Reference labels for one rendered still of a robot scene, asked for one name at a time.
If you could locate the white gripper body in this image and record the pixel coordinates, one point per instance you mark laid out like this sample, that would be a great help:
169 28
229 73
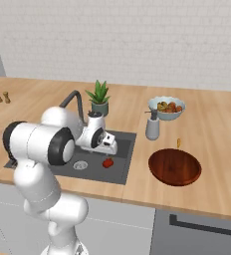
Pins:
108 148

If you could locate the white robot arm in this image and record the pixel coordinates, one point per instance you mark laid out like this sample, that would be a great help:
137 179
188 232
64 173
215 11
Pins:
38 142

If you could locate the red bell pepper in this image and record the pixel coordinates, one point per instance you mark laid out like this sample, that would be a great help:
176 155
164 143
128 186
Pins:
108 163

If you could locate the dark grey sink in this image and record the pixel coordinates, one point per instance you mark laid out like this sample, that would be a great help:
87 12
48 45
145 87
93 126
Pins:
120 166

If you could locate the brown wooden bowl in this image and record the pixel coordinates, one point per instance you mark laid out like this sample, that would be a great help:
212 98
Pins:
174 167

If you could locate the pale blue fruit bowl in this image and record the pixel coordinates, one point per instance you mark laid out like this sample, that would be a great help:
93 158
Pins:
169 115

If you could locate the grey soap dispenser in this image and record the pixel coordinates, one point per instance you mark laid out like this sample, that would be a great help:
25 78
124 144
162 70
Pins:
152 127

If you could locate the green potted plant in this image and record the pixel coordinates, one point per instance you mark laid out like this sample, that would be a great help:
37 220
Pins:
99 96

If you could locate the dark grey tap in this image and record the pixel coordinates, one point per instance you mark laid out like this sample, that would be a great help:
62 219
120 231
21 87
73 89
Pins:
75 96

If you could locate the yellow-green fruit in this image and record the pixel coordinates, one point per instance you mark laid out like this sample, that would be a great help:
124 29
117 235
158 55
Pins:
162 106

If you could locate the small orange stick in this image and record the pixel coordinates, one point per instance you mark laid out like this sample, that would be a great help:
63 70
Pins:
178 143

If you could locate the orange fruit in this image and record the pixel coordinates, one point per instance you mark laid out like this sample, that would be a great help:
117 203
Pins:
171 106

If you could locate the white cupboard run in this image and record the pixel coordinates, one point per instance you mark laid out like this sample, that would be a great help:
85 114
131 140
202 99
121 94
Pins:
120 229

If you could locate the red-orange fruit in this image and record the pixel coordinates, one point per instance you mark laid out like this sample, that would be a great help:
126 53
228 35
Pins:
179 108

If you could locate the grey dishwasher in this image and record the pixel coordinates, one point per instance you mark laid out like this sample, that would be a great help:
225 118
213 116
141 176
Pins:
193 239

